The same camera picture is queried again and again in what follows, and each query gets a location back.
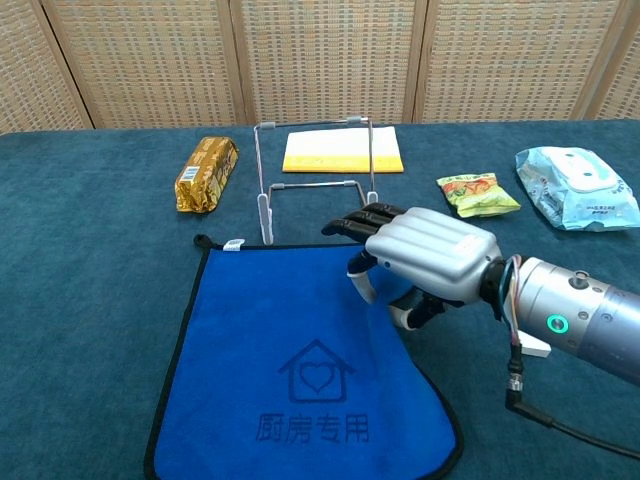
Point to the woven bamboo folding screen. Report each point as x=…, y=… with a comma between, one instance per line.
x=320, y=60

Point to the small white box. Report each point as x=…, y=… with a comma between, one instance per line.
x=537, y=348

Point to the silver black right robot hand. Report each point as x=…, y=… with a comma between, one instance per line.
x=435, y=250

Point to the light blue wet wipes pack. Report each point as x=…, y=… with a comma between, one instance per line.
x=575, y=190

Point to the gold foil snack package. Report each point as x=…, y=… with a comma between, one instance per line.
x=205, y=172

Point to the yellow green snack bag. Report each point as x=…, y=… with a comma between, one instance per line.
x=475, y=195

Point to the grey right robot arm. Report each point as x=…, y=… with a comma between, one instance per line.
x=590, y=310

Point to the blue kitchen towel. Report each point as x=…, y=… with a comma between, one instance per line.
x=280, y=310

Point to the white and yellow envelope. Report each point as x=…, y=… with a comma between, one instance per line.
x=330, y=150

